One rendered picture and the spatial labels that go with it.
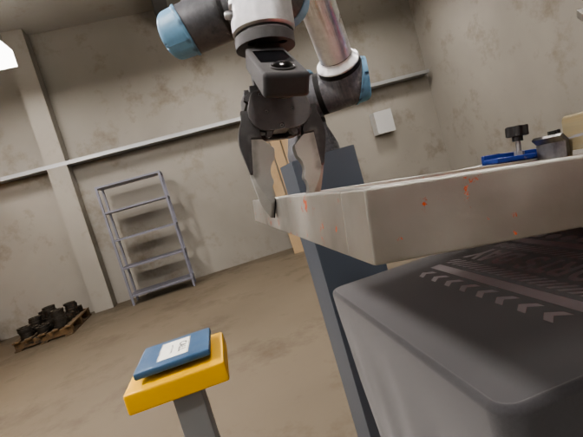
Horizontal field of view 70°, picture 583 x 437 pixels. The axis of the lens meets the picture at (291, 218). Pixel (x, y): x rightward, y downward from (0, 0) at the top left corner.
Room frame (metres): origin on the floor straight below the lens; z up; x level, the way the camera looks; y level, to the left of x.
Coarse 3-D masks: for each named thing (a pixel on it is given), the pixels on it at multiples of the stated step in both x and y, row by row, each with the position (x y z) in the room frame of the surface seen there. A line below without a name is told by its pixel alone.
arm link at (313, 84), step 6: (312, 72) 1.19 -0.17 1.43; (312, 78) 1.16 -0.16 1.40; (312, 84) 1.15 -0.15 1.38; (312, 90) 1.14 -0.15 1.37; (318, 90) 1.14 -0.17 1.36; (312, 96) 1.14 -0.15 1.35; (318, 96) 1.14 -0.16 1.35; (312, 102) 1.15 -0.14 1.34; (318, 102) 1.15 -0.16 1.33; (318, 108) 1.16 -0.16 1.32; (324, 108) 1.16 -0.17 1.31; (324, 114) 1.20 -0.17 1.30
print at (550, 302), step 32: (480, 256) 0.66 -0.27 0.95; (512, 256) 0.61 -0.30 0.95; (544, 256) 0.57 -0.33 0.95; (576, 256) 0.54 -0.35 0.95; (480, 288) 0.52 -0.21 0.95; (512, 288) 0.49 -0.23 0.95; (544, 288) 0.47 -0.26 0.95; (576, 288) 0.44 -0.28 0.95; (544, 320) 0.39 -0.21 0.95; (576, 320) 0.38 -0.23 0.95
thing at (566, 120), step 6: (570, 114) 0.77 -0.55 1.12; (576, 114) 0.75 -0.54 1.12; (582, 114) 0.74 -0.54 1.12; (564, 120) 0.78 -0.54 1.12; (570, 120) 0.76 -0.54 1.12; (576, 120) 0.75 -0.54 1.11; (582, 120) 0.74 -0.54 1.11; (564, 126) 0.78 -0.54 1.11; (570, 126) 0.77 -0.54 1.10; (576, 126) 0.75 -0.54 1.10; (582, 126) 0.74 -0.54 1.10; (564, 132) 0.78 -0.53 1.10; (570, 132) 0.77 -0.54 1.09; (576, 132) 0.75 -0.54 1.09; (582, 132) 0.74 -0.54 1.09; (570, 138) 0.77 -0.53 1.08; (576, 138) 0.75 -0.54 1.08; (582, 138) 0.74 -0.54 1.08; (570, 144) 0.77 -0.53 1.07; (576, 144) 0.76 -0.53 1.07; (582, 144) 0.74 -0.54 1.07; (570, 150) 0.77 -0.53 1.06
